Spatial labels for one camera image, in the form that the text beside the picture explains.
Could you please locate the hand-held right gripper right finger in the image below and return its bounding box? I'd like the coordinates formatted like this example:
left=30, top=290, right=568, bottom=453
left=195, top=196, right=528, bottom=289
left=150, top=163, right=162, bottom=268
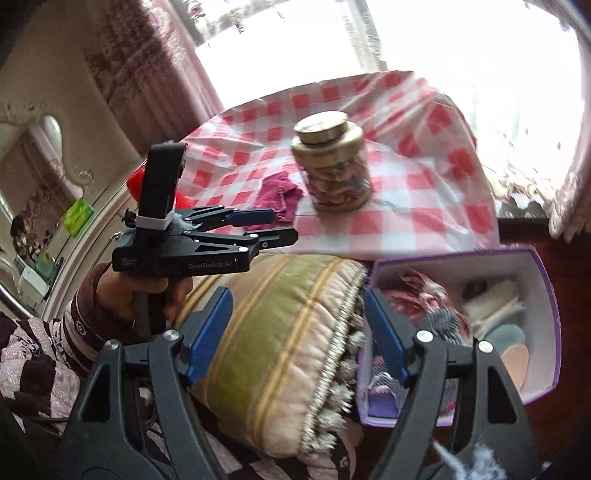
left=365, top=288, right=543, bottom=480

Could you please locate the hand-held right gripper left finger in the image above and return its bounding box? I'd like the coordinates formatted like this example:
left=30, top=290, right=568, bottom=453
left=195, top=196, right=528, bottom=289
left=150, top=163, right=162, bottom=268
left=60, top=286, right=234, bottom=480

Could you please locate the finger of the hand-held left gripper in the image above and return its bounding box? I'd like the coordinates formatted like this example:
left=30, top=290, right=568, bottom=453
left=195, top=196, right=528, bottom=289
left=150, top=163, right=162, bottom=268
left=181, top=226, right=299, bottom=260
left=174, top=206, right=279, bottom=230

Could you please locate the magenta knitted cloth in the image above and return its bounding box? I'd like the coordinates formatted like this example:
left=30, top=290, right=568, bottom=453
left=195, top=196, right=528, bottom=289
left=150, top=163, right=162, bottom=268
left=255, top=172, right=304, bottom=232

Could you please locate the pink patterned sock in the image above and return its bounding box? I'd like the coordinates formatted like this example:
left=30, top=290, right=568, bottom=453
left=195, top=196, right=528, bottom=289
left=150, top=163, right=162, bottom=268
left=388, top=270, right=462, bottom=324

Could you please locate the black white houndstooth cloth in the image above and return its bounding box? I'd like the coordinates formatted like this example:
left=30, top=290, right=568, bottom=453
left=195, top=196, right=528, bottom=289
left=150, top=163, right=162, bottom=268
left=425, top=307, right=472, bottom=345

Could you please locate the white soft packet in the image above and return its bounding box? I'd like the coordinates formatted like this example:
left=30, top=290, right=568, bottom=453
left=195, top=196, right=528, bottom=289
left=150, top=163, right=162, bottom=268
left=462, top=277, right=527, bottom=337

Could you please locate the purple cardboard box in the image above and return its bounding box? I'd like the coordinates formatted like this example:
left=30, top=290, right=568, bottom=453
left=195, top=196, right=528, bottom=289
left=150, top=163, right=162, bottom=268
left=358, top=247, right=563, bottom=428

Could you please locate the person's left forearm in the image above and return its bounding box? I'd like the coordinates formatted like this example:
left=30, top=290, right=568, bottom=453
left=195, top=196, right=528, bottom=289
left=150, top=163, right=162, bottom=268
left=0, top=277, right=139, bottom=426

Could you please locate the person's left hand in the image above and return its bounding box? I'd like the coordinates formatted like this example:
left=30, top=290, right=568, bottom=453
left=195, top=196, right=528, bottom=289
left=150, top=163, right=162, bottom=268
left=95, top=263, right=195, bottom=336

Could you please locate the red thermos flask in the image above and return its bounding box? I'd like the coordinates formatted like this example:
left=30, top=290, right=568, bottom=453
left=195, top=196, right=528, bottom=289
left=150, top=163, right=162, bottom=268
left=127, top=169, right=191, bottom=208

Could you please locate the striped cushion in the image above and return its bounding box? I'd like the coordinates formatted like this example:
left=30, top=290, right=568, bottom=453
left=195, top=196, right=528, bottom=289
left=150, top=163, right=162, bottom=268
left=185, top=251, right=370, bottom=460

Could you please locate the green packet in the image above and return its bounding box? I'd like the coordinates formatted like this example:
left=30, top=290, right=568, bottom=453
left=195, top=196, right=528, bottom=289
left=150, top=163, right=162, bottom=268
left=62, top=198, right=96, bottom=239

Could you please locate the glass jar with gold lid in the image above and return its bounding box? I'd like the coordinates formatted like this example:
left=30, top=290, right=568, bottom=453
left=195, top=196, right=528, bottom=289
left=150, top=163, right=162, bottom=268
left=291, top=111, right=373, bottom=213

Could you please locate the pink curtain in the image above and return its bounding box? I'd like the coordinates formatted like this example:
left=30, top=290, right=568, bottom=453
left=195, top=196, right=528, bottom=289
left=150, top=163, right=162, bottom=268
left=83, top=0, right=223, bottom=158

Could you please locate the red white checkered tablecloth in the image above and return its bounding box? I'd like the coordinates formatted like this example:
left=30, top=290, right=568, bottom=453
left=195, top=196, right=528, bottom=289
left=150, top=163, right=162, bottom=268
left=175, top=70, right=502, bottom=262

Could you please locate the white lace curtain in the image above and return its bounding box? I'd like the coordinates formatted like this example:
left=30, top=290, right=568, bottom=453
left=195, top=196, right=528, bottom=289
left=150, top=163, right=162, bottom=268
left=485, top=115, right=591, bottom=241

